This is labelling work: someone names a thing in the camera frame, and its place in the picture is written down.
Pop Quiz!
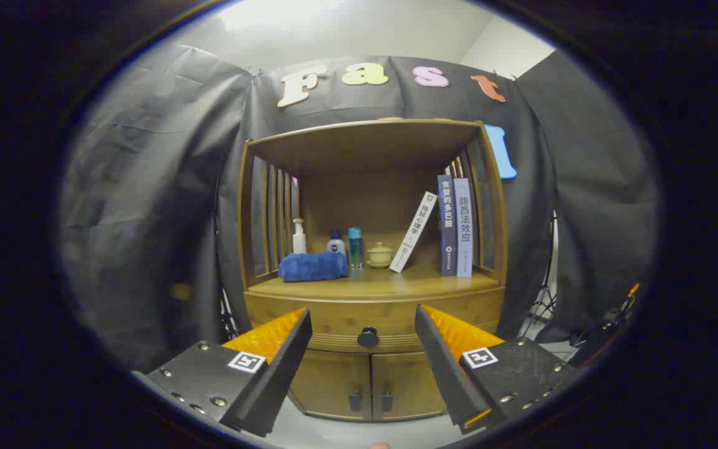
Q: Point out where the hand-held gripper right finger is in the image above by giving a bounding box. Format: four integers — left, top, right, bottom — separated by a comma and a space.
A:
414, 304, 584, 435

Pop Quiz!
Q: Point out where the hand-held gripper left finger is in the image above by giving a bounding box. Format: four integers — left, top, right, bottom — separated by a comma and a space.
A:
132, 307, 313, 437

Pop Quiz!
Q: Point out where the wooden drawer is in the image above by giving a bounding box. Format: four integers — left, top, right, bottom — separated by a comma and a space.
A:
245, 290, 506, 353

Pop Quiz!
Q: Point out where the wooden cabinet door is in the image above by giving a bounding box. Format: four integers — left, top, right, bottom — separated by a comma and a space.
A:
371, 351, 447, 420
289, 348, 372, 422

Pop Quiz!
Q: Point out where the wooden countertop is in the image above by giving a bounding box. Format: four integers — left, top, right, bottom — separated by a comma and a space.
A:
247, 262, 502, 300

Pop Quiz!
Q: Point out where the wooden cabinet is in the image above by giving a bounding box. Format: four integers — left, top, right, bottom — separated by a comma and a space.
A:
236, 118, 509, 422

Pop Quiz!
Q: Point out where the black tripod stand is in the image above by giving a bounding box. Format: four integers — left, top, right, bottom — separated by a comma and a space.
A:
518, 212, 559, 340
214, 178, 239, 340

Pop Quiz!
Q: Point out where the blue rolled towel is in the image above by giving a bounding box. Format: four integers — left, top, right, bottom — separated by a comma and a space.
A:
278, 251, 349, 282

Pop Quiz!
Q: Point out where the beige lidded tea cup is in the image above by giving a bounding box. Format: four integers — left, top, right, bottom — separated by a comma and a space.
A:
366, 242, 394, 269

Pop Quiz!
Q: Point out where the light purple book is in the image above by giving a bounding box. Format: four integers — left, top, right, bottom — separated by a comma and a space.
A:
453, 178, 474, 278

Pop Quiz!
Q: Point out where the white book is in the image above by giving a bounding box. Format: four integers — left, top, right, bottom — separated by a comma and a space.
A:
389, 191, 438, 274

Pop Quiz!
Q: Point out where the dark blue book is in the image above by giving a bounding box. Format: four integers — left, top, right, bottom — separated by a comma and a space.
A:
437, 175, 457, 276

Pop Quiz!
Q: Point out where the dark equipment with orange tip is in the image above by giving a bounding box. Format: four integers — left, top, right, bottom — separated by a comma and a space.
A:
568, 282, 640, 369

